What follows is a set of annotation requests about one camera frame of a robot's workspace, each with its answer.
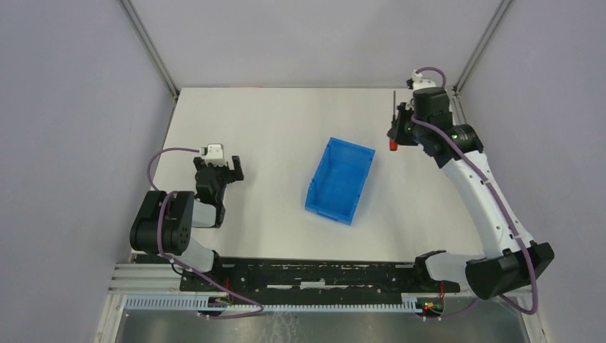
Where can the aluminium corner post left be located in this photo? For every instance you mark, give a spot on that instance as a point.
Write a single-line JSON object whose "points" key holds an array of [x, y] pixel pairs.
{"points": [[152, 51]]}

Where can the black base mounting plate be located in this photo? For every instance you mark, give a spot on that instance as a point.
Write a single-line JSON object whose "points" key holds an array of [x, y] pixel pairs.
{"points": [[263, 271]]}

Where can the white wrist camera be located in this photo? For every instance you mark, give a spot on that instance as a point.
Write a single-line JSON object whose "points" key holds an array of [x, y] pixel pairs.
{"points": [[213, 154], [417, 82]]}

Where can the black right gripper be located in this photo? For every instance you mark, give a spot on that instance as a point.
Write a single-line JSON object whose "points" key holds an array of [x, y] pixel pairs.
{"points": [[404, 125]]}

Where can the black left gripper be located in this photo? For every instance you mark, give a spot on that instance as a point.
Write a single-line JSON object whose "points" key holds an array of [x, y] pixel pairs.
{"points": [[221, 171]]}

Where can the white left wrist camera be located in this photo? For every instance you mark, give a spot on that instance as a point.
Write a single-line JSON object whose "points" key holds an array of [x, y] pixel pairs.
{"points": [[213, 154]]}

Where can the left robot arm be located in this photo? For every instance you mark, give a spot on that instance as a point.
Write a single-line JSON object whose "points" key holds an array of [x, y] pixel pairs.
{"points": [[163, 226]]}

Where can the white slotted cable duct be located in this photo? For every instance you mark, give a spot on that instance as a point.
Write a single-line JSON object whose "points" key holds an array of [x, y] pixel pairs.
{"points": [[202, 303]]}

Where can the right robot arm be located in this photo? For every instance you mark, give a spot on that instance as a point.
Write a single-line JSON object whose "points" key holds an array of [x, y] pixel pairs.
{"points": [[511, 258]]}

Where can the aluminium corner post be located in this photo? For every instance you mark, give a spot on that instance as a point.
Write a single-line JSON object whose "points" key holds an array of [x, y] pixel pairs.
{"points": [[487, 35], [152, 51]]}

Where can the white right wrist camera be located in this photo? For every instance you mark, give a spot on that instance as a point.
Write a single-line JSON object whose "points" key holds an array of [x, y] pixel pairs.
{"points": [[417, 82]]}

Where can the aluminium frame rail front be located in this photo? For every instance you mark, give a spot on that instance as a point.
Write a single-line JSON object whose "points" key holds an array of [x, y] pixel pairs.
{"points": [[162, 279]]}

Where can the aluminium corner post right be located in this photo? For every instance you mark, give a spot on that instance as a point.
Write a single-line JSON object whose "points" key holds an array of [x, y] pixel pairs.
{"points": [[487, 35]]}

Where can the blue plastic bin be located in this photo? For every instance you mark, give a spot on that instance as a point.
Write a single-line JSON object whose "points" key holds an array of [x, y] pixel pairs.
{"points": [[337, 185]]}

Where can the red handled screwdriver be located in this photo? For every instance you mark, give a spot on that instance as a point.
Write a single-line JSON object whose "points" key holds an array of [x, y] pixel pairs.
{"points": [[393, 146]]}

